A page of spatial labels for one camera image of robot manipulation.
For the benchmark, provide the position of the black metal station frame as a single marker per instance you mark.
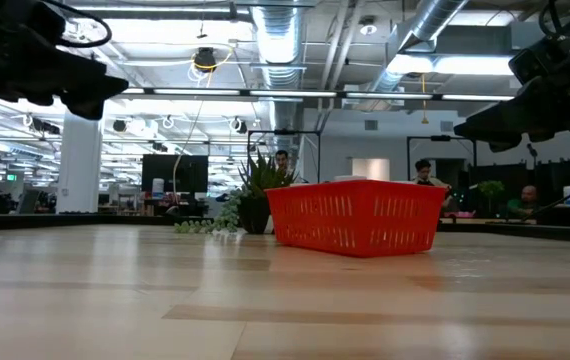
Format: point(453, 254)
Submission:
point(285, 132)
point(440, 138)

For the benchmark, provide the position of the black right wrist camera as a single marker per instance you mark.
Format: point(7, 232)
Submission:
point(540, 57)

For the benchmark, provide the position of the potted green succulent plant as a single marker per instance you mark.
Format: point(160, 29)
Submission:
point(257, 205)

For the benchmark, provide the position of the black monitor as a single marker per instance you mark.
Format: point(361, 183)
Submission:
point(175, 173)

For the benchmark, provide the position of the green exit sign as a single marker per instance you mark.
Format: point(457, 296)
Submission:
point(11, 177)

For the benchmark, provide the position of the small green potted plant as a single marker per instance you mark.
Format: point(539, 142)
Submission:
point(491, 190)

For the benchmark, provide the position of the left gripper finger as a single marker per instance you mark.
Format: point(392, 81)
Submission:
point(87, 107)
point(97, 80)

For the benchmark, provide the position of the red plastic basket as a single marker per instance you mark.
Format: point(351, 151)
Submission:
point(357, 217)

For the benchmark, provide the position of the white building column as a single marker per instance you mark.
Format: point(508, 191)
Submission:
point(80, 165)

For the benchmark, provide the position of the silver ceiling duct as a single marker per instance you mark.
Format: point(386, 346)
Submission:
point(279, 60)
point(425, 25)

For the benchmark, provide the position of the black overhead camera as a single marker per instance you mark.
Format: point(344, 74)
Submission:
point(205, 60)

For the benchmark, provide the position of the person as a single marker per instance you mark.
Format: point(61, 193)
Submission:
point(281, 159)
point(527, 197)
point(424, 172)

